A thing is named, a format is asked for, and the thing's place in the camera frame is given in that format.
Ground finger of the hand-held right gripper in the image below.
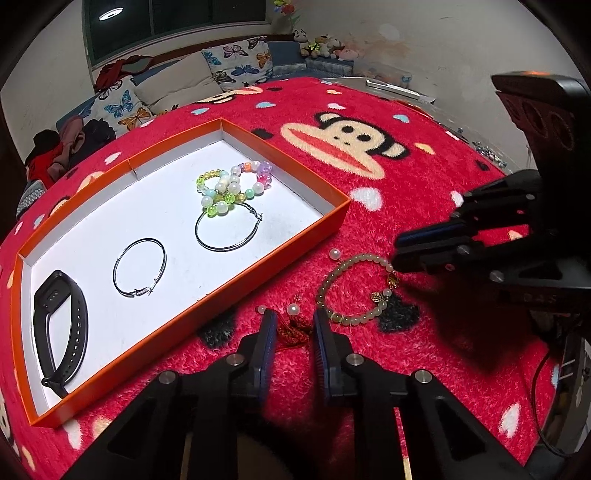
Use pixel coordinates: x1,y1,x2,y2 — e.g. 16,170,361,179
397,169,546,248
392,223,563,288

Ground pile of dark and pink clothes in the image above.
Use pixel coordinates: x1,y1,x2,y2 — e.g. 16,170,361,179
24,117,117,188

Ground pastel beaded bracelet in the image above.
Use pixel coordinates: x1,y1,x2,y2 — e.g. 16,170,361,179
217,160,274,204

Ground group of plush toys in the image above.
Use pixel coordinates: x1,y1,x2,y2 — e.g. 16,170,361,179
292,28,363,62

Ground pale jade bead bracelet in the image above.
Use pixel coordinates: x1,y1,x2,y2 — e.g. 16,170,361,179
315,254,402,326

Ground grey patterned cushion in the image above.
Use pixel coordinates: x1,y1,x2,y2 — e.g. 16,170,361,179
16,179,48,221

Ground small metal bits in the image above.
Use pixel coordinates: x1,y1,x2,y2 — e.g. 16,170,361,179
471,141,509,168

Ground butterfly print pillow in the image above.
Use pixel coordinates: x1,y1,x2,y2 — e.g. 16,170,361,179
202,38,274,92
88,74,155,137

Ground black smart band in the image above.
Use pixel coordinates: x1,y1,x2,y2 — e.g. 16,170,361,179
33,270,89,400

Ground red tassel pearl earring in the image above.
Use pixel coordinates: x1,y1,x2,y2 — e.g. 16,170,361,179
256,302,319,354

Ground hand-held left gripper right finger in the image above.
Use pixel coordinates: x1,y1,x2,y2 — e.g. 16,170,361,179
312,308,532,480

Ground colourful toy flower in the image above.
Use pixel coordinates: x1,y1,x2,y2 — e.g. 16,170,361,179
272,0,302,26

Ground blue sofa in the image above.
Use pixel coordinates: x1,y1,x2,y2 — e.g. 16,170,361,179
55,39,356,139

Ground clear plastic box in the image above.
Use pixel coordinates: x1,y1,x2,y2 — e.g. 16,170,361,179
353,60,414,88

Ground red clothes on sofa back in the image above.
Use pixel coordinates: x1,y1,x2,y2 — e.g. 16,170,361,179
95,55,153,90

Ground silver hoop earring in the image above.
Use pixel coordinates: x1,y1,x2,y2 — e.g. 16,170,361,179
112,237,167,299
194,200,264,253

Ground dark window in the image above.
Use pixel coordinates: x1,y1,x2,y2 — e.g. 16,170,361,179
82,0,280,72

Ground grey pillow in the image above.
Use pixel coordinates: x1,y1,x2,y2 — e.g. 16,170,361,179
134,54,227,115

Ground orange shallow cardboard tray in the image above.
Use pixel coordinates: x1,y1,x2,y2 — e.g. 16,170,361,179
10,117,351,428

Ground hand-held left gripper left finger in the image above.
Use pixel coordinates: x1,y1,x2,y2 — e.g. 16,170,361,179
62,309,279,480

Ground black cable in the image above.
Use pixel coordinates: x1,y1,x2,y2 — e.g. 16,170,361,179
530,318,574,457

